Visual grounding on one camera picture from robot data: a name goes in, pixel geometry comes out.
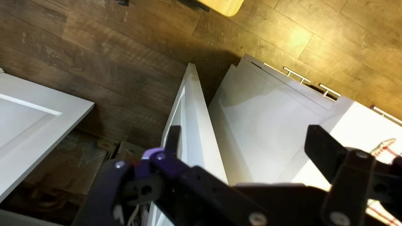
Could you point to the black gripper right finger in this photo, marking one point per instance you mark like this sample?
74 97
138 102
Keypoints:
346 184

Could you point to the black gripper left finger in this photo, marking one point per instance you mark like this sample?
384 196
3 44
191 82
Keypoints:
196 184

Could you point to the white panel door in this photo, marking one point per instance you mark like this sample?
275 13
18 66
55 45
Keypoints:
201 138
37 121

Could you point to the white striped towel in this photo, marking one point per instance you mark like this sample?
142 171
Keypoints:
383 148

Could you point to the white vanity countertop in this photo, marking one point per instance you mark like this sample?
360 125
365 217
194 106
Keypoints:
359 126

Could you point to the metal cabinet pull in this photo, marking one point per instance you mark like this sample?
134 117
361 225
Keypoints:
329 91
296 74
387 113

